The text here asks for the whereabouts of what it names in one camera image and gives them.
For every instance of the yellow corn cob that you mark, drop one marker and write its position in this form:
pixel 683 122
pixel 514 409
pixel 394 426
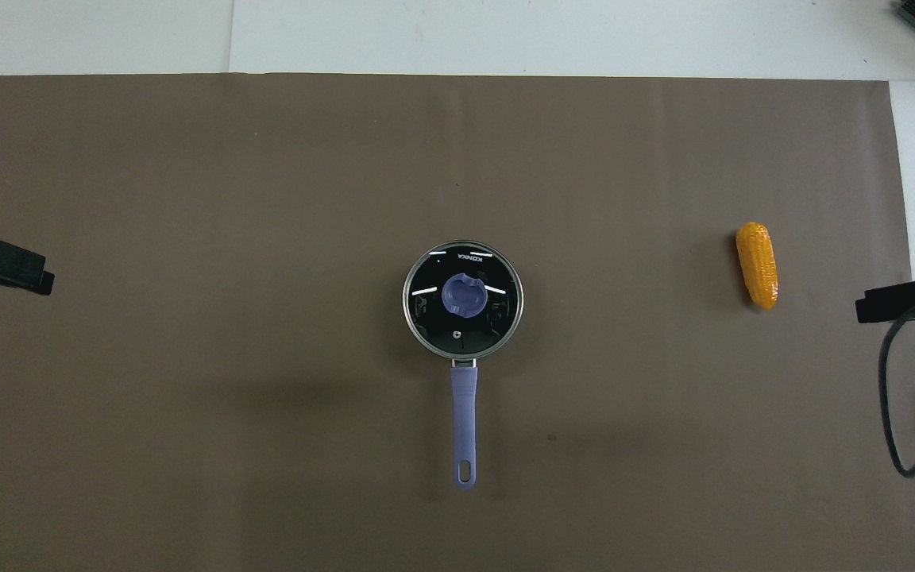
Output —
pixel 758 266

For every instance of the glass lid with purple knob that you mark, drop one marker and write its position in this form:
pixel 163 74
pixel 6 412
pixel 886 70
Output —
pixel 464 295

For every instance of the brown table mat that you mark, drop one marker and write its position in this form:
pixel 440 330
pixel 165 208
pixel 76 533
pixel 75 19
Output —
pixel 267 199

